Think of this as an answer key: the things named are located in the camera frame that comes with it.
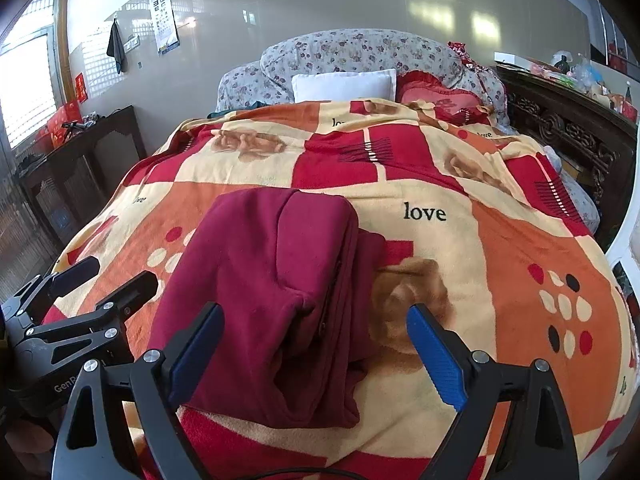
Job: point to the red embroidered pillow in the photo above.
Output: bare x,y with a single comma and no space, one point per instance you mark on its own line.
458,106

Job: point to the white pillow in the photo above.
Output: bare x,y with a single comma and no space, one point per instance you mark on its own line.
345,86

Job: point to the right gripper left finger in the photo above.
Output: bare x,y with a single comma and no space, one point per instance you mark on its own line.
94,440

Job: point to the teal cloth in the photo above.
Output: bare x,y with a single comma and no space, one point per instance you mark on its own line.
221,113

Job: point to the red gift box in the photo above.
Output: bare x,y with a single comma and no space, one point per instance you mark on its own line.
66,114

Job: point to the red orange patterned blanket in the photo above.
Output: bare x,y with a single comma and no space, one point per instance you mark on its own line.
476,226

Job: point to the dark carved wooden headboard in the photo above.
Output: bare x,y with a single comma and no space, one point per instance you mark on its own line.
600,143

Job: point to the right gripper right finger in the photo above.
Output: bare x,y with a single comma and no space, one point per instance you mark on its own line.
536,441

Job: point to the person left hand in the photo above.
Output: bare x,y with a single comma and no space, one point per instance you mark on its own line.
28,438

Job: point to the wall calendar poster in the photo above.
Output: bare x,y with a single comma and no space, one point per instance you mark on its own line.
164,26

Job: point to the floral quilt bundle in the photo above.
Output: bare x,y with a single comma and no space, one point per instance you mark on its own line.
269,79

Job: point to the red wall decoration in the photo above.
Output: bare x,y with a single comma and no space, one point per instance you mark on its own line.
81,92

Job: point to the dark wooden side table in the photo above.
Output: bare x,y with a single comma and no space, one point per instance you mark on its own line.
59,166

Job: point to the dark hanging cloth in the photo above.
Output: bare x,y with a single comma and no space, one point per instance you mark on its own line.
115,48

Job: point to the maroon fleece garment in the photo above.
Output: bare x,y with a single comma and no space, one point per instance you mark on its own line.
292,273

